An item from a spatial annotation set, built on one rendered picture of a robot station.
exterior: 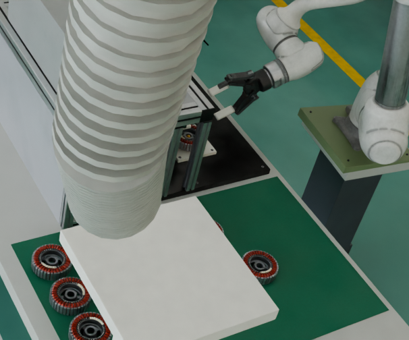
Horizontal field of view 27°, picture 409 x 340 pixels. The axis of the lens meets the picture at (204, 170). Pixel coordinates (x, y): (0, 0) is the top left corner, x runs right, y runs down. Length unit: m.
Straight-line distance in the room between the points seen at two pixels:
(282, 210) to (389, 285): 1.13
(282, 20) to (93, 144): 1.94
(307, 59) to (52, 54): 0.94
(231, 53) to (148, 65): 3.88
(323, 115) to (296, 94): 1.48
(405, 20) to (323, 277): 0.81
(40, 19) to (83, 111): 1.41
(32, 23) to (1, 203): 0.54
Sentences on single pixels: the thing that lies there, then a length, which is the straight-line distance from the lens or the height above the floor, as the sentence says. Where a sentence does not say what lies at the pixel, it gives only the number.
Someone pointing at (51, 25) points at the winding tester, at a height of 1.29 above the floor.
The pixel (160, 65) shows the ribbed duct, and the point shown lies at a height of 2.03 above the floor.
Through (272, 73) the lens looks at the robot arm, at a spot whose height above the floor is 1.01.
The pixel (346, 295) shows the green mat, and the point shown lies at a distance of 2.58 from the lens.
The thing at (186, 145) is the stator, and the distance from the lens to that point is 2.79.
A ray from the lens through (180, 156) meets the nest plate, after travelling 2.79.
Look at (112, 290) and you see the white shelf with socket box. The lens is 1.79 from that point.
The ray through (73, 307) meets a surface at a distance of 2.29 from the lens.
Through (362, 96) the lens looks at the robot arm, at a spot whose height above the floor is 0.96.
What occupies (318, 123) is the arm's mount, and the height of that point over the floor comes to 0.78.
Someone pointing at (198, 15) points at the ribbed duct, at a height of 2.10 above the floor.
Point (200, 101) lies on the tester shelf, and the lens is 2.48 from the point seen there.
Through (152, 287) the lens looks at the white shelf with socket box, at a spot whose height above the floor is 1.21.
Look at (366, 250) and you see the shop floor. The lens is 3.87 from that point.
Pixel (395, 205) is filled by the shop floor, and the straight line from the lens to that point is 4.17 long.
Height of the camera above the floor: 2.56
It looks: 40 degrees down
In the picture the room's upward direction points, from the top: 15 degrees clockwise
